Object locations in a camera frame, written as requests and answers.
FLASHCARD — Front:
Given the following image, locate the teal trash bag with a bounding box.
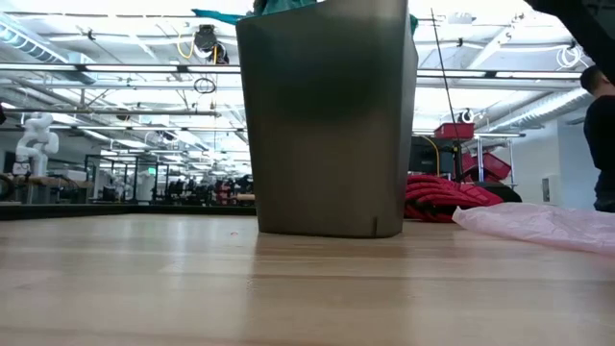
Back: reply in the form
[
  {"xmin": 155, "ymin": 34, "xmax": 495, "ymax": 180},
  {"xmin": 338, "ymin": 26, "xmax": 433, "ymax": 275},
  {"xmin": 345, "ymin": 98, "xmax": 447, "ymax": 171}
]
[{"xmin": 190, "ymin": 0, "xmax": 420, "ymax": 37}]

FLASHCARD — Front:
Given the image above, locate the black ceiling cable reel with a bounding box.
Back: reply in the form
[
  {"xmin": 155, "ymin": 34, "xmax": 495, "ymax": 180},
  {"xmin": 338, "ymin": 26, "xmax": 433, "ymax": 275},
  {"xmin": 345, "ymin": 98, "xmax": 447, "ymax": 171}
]
[{"xmin": 192, "ymin": 23, "xmax": 229, "ymax": 64}]

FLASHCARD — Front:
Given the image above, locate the metal rack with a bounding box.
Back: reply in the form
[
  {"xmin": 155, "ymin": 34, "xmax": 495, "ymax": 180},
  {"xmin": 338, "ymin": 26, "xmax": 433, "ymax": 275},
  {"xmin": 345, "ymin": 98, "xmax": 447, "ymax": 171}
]
[{"xmin": 473, "ymin": 132, "xmax": 529, "ymax": 189}]

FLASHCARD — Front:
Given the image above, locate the person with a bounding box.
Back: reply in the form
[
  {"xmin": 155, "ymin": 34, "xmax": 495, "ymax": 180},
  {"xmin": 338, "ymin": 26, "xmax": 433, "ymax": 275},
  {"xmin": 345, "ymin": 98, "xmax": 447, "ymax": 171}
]
[{"xmin": 578, "ymin": 64, "xmax": 615, "ymax": 214}]

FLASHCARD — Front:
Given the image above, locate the wooden workbench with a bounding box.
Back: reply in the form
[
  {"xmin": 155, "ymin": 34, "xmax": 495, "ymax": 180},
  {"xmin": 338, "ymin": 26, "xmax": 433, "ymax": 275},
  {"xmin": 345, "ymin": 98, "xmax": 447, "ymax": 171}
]
[{"xmin": 0, "ymin": 174, "xmax": 96, "ymax": 206}]

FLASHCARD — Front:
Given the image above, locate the black trash bin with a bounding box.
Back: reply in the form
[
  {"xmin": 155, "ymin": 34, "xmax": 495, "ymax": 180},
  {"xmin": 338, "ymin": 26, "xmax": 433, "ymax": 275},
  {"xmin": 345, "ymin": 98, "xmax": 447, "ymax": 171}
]
[{"xmin": 234, "ymin": 0, "xmax": 420, "ymax": 239}]

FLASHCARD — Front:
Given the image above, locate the red storage bin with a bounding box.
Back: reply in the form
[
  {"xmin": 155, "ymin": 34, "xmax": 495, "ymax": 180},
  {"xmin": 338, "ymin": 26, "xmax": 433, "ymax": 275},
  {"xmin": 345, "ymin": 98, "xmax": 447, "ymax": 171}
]
[
  {"xmin": 432, "ymin": 122, "xmax": 477, "ymax": 141},
  {"xmin": 459, "ymin": 152, "xmax": 513, "ymax": 184}
]

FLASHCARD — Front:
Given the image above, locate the black monitor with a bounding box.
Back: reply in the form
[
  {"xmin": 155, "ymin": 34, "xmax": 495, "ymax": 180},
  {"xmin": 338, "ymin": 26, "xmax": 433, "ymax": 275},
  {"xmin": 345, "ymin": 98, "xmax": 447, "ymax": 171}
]
[{"xmin": 408, "ymin": 136, "xmax": 455, "ymax": 177}]

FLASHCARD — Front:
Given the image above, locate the thin black hanging cable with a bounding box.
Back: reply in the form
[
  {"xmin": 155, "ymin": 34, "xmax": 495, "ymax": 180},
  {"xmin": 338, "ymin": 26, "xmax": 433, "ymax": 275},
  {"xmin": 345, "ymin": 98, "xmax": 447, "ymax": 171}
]
[{"xmin": 430, "ymin": 8, "xmax": 457, "ymax": 143}]

